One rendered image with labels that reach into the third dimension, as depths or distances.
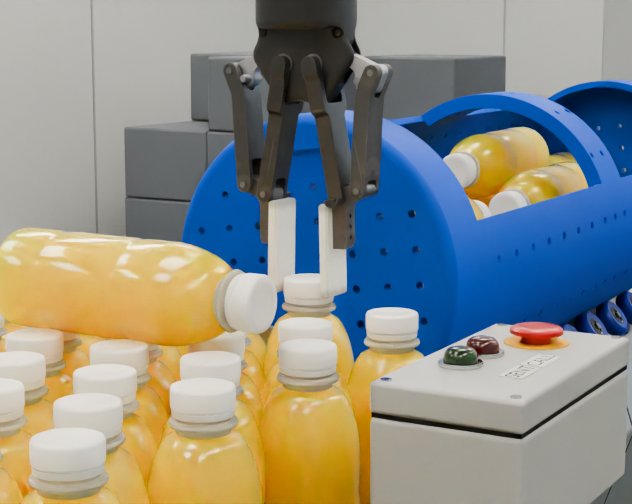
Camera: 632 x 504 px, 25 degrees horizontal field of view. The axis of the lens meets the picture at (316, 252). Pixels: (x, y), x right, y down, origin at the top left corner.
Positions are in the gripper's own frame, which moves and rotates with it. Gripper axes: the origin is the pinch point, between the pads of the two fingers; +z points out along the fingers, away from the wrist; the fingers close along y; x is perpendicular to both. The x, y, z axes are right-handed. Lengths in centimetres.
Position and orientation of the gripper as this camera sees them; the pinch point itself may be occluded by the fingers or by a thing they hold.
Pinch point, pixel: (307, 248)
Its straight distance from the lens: 110.3
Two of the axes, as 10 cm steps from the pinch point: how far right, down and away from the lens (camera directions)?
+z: 0.0, 9.9, 1.5
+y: -8.7, -0.7, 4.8
